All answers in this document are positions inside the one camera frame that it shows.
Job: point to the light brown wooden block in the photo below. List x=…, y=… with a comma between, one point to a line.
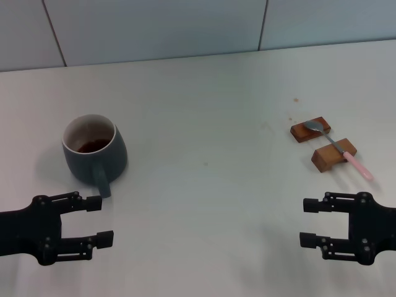
x=326, y=154

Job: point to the dark reddish wooden block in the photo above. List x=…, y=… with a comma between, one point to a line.
x=301, y=132

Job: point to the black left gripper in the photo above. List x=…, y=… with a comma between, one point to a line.
x=31, y=229

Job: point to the grey ceramic coffee cup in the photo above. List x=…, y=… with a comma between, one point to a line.
x=92, y=161

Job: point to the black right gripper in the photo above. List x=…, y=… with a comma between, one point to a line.
x=371, y=229

